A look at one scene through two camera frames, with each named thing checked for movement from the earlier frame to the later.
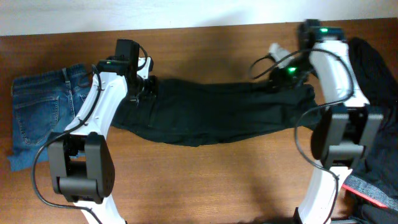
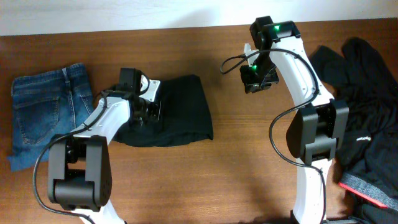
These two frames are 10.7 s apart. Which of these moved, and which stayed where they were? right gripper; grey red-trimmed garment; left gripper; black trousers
Moved: left gripper; right gripper; black trousers
Stayed: grey red-trimmed garment
